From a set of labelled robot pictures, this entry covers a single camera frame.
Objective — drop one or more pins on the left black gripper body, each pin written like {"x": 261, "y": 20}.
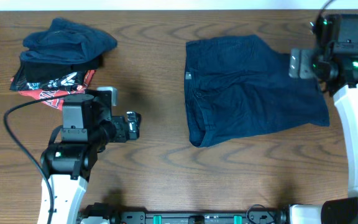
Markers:
{"x": 121, "y": 135}

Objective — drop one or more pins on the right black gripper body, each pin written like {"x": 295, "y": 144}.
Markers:
{"x": 322, "y": 56}

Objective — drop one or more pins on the navy blue shorts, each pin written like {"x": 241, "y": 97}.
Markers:
{"x": 237, "y": 86}

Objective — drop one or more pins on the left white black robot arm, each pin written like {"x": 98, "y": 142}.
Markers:
{"x": 88, "y": 126}

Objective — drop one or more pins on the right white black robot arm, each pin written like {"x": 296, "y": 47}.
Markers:
{"x": 344, "y": 91}

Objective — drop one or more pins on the black white printed garment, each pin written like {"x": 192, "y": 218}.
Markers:
{"x": 69, "y": 82}

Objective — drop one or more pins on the folded navy blue garment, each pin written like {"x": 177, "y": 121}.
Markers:
{"x": 66, "y": 43}

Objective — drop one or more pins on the folded black garment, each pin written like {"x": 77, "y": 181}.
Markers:
{"x": 41, "y": 72}

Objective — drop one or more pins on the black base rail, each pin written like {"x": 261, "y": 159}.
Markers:
{"x": 98, "y": 213}

